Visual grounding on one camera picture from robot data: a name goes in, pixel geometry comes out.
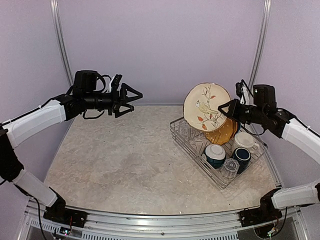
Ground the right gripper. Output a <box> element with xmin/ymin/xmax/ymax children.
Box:
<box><xmin>218</xmin><ymin>97</ymin><xmax>267</xmax><ymax>125</ymax></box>

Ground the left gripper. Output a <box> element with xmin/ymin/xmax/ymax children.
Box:
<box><xmin>83</xmin><ymin>82</ymin><xmax>143</xmax><ymax>118</ymax></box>

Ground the blue dotted plate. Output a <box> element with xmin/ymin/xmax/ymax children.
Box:
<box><xmin>236</xmin><ymin>121</ymin><xmax>242</xmax><ymax>134</ymax></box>

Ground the cream bird pattern plate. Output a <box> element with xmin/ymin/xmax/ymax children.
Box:
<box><xmin>183</xmin><ymin>82</ymin><xmax>231</xmax><ymax>132</ymax></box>

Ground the yellow dotted plate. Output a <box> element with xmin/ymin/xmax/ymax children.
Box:
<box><xmin>204</xmin><ymin>118</ymin><xmax>239</xmax><ymax>145</ymax></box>

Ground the clear glass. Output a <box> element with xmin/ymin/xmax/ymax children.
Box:
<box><xmin>219</xmin><ymin>158</ymin><xmax>240</xmax><ymax>180</ymax></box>
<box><xmin>178</xmin><ymin>119</ymin><xmax>194</xmax><ymax>142</ymax></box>

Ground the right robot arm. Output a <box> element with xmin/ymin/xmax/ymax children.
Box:
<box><xmin>218</xmin><ymin>81</ymin><xmax>320</xmax><ymax>226</ymax></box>

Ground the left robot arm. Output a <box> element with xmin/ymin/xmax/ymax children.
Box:
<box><xmin>0</xmin><ymin>70</ymin><xmax>143</xmax><ymax>223</ymax></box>

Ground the white mug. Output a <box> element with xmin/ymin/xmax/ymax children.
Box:
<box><xmin>231</xmin><ymin>132</ymin><xmax>260</xmax><ymax>153</ymax></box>

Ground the teal white bowl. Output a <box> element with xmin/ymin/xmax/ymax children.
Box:
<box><xmin>203</xmin><ymin>144</ymin><xmax>227</xmax><ymax>169</ymax></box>

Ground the dark blue mug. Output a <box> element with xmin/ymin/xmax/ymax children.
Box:
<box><xmin>232</xmin><ymin>147</ymin><xmax>252</xmax><ymax>174</ymax></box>

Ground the clear glass front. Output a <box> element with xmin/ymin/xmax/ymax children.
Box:
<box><xmin>219</xmin><ymin>158</ymin><xmax>240</xmax><ymax>180</ymax></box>

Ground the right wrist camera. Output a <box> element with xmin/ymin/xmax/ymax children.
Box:
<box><xmin>235</xmin><ymin>79</ymin><xmax>250</xmax><ymax>105</ymax></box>

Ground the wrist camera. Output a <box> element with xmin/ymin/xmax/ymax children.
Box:
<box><xmin>235</xmin><ymin>79</ymin><xmax>250</xmax><ymax>105</ymax></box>
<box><xmin>106</xmin><ymin>74</ymin><xmax>123</xmax><ymax>93</ymax></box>

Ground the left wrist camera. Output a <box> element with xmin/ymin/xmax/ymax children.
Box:
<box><xmin>106</xmin><ymin>74</ymin><xmax>123</xmax><ymax>93</ymax></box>

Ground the wire dish rack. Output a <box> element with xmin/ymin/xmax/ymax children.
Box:
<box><xmin>170</xmin><ymin>117</ymin><xmax>268</xmax><ymax>190</ymax></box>

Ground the right aluminium frame post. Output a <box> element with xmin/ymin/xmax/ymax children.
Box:
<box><xmin>248</xmin><ymin>0</ymin><xmax>272</xmax><ymax>89</ymax></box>

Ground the aluminium frame post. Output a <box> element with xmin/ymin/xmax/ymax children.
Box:
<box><xmin>49</xmin><ymin>0</ymin><xmax>73</xmax><ymax>86</ymax></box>
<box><xmin>248</xmin><ymin>0</ymin><xmax>272</xmax><ymax>89</ymax></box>

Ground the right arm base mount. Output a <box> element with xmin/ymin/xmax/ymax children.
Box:
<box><xmin>239</xmin><ymin>207</ymin><xmax>283</xmax><ymax>227</ymax></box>

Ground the left aluminium frame post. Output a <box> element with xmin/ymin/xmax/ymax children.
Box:
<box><xmin>49</xmin><ymin>0</ymin><xmax>73</xmax><ymax>86</ymax></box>

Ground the front aluminium rail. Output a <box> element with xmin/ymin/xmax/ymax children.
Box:
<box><xmin>16</xmin><ymin>200</ymin><xmax>311</xmax><ymax>240</ymax></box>

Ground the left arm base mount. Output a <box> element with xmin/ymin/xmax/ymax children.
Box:
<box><xmin>43</xmin><ymin>206</ymin><xmax>88</xmax><ymax>228</ymax></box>

